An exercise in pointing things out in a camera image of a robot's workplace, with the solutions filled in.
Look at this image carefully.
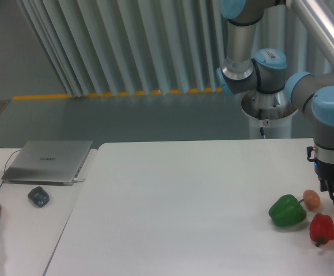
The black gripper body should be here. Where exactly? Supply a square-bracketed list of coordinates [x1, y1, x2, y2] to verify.
[314, 160, 334, 182]

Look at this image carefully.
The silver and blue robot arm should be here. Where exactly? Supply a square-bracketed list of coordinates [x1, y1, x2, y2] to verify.
[217, 1, 334, 205]

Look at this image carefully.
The brown egg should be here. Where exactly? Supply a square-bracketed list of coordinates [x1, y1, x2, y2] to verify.
[303, 190, 321, 210]

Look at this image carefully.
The red bell pepper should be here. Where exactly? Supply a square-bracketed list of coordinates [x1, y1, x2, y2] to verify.
[309, 213, 334, 247]

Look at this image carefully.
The green bell pepper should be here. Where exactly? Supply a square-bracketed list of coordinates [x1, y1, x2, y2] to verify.
[268, 194, 307, 228]

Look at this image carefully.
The white usb plug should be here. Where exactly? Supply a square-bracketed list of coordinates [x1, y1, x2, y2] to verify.
[73, 178, 85, 183]

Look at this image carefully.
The white pleated curtain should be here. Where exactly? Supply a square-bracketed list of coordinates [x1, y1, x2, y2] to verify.
[16, 0, 334, 98]

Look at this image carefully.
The silver closed laptop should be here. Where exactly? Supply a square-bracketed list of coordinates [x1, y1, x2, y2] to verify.
[2, 140, 92, 186]

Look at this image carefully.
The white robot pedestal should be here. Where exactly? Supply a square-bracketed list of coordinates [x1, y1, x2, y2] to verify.
[241, 90, 297, 139]

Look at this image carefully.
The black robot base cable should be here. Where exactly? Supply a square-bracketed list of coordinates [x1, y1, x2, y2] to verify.
[257, 108, 268, 140]

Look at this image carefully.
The grey mouse cable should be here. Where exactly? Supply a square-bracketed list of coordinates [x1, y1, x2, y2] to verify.
[0, 146, 22, 201]

